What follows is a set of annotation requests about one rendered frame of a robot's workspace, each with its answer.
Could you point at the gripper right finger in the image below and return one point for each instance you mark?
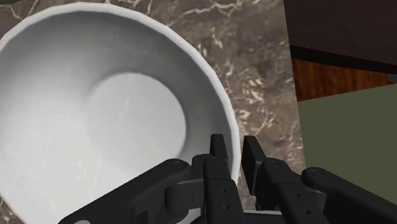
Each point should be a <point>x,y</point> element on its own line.
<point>288,189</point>

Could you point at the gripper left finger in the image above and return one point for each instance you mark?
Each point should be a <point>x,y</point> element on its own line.
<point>217,189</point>

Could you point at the white bowl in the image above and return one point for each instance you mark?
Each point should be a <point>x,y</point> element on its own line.
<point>93,108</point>

